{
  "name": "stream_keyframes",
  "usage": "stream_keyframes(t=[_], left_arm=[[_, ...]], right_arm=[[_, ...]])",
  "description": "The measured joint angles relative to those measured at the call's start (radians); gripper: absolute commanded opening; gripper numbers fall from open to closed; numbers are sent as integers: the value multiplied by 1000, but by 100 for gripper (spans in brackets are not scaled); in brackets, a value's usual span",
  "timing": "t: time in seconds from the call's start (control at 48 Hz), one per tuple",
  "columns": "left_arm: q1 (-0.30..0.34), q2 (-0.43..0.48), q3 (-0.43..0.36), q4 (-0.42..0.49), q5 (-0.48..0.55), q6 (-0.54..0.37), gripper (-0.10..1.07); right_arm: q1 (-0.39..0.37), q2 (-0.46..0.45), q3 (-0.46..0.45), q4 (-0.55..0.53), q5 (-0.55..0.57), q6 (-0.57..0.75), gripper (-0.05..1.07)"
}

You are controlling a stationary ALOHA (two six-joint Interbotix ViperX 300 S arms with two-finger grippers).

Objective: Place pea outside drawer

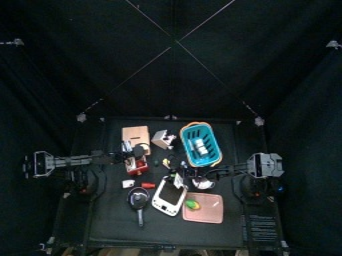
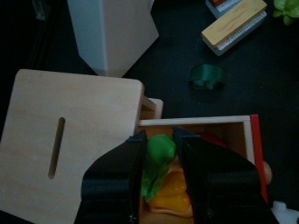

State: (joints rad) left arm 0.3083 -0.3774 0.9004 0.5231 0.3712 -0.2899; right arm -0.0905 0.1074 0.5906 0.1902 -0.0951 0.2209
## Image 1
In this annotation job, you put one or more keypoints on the small yellow toy food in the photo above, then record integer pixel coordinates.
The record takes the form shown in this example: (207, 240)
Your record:
(166, 162)

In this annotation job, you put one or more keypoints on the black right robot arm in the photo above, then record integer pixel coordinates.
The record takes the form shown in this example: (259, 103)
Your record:
(262, 165)

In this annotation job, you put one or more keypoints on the small red cylinder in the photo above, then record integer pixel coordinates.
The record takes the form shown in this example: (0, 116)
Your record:
(149, 185)

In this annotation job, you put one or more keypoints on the white printed table label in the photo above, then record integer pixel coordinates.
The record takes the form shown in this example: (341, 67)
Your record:
(262, 227)

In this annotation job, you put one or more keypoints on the white bowl with dark inside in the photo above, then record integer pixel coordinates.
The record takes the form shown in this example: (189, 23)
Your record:
(203, 183)

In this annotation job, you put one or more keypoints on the black toy frying pan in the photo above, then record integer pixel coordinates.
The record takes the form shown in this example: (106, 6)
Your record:
(139, 201)

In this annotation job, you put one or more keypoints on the white toy in basket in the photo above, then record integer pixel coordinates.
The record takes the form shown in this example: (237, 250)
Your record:
(199, 146)

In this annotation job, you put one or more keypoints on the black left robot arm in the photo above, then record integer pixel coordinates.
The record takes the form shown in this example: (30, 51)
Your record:
(67, 161)

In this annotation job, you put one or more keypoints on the red open drawer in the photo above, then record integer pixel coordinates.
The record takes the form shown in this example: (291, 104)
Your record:
(135, 166)

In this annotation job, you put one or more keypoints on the white paper tag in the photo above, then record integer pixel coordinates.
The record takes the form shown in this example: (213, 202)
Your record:
(178, 180)

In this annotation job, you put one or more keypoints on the green yellow toy vegetable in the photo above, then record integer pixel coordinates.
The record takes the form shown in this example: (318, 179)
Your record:
(193, 204)

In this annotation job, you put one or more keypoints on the small white toy cup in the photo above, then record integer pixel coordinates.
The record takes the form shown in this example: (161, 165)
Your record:
(128, 183)

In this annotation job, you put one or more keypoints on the wooden drawer cabinet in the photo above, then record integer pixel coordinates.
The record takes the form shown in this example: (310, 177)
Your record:
(136, 136)

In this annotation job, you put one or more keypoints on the white toy cube house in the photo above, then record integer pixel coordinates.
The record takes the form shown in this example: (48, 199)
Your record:
(162, 139)

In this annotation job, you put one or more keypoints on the pink cutting board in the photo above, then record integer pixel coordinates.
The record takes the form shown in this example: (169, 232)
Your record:
(203, 208)

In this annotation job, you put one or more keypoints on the blue basket with orange rim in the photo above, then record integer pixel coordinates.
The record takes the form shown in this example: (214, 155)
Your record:
(201, 144)

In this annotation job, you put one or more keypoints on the small green pea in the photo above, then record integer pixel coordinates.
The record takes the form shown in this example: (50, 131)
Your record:
(157, 162)

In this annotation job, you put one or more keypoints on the white toy tablet tray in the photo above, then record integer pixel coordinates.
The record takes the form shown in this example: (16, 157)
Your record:
(169, 198)

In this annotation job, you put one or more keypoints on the grey frame clamp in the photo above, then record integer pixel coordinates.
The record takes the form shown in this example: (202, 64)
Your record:
(80, 117)
(333, 44)
(170, 117)
(18, 42)
(259, 121)

